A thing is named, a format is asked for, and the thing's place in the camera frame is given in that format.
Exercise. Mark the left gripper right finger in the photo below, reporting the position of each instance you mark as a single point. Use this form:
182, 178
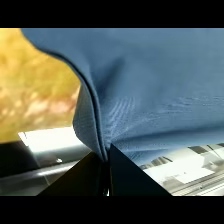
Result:
130, 176

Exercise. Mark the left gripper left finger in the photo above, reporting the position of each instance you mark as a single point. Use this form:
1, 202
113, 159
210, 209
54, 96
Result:
81, 180

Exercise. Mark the blue shirt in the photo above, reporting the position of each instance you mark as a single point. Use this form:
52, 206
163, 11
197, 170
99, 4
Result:
150, 90

